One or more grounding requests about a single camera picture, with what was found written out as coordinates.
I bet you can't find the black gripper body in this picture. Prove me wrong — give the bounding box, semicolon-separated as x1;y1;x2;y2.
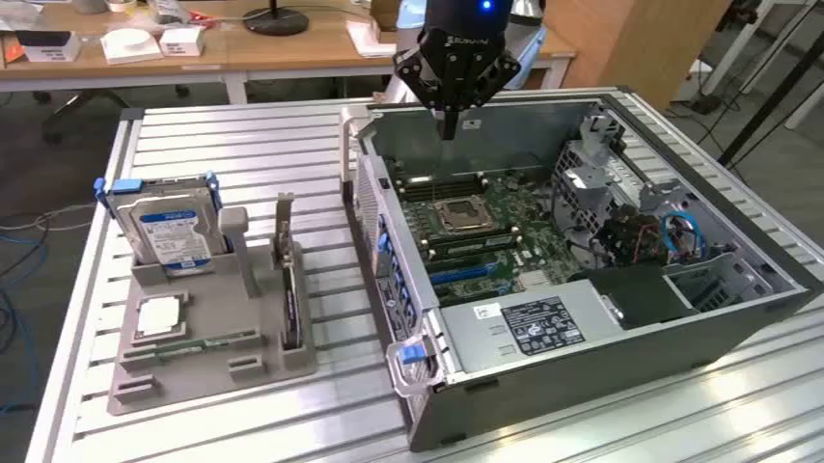
416;0;519;111

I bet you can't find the black graphics card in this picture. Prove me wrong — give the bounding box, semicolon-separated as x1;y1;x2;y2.
269;191;305;351

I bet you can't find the white paper booklet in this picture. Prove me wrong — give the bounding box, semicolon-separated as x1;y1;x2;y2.
345;18;399;59

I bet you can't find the brown cardboard box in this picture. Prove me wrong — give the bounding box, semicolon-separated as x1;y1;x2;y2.
371;0;401;33

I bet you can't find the black lamp base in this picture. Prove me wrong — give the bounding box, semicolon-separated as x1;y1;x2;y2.
241;0;312;38

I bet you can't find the wooden cabinet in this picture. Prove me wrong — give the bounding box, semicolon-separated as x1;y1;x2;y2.
544;0;735;111

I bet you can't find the white device with red dot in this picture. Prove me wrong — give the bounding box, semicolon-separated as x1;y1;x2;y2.
668;57;716;103

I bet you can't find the metal CPU socket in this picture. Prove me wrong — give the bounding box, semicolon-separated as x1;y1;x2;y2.
435;196;495;232

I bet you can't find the black floor box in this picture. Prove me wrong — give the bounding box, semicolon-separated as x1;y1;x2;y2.
692;94;727;116

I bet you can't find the small white box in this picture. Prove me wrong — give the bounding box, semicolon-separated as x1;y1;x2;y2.
160;26;208;57

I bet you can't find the clear plastic bag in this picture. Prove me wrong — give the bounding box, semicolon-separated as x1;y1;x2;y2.
145;0;196;25

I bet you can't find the black slanted stand pole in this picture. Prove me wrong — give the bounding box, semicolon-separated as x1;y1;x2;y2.
716;28;824;169

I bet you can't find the blue expansion slot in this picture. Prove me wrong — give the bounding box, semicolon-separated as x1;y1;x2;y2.
429;263;501;286

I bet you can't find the white box with round dish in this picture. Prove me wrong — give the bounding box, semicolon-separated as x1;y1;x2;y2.
99;27;164;65

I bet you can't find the black office chair base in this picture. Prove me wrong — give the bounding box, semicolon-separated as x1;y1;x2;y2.
31;82;194;145

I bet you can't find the wooden desk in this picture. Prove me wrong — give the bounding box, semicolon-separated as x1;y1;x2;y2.
0;0;580;105

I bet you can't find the white box with black lid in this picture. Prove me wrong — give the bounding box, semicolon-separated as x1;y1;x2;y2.
17;29;85;63

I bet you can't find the grey power supply unit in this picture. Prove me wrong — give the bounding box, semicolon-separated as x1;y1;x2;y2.
424;279;627;375

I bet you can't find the blue case latch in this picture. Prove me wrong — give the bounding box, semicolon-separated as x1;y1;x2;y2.
399;344;432;367

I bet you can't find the grey plastic packet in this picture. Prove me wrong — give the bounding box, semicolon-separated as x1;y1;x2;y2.
0;12;51;35

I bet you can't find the orange cardboard box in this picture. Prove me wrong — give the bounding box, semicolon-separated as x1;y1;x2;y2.
0;36;27;67

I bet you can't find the silver CPU chip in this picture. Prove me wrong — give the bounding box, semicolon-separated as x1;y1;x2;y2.
134;297;182;334

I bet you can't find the grey plastic parts rack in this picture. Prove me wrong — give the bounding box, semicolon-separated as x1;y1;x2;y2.
106;205;319;417

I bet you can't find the dark grey PC case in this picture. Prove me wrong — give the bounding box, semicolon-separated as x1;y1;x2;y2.
340;85;824;453

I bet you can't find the green RAM stick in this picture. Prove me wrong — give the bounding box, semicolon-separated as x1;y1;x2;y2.
152;335;244;361

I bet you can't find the white table frame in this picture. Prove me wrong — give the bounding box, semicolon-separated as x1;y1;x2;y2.
699;0;824;131

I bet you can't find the blue data wire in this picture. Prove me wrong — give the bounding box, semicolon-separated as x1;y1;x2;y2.
663;210;710;264

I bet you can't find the hard disk with blue bracket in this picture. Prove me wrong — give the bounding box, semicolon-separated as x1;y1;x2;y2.
93;171;225;279

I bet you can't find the white floor cable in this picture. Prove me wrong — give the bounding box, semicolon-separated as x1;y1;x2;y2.
0;202;98;232

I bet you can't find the blue floor cable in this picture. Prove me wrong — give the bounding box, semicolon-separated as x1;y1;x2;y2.
0;231;54;416

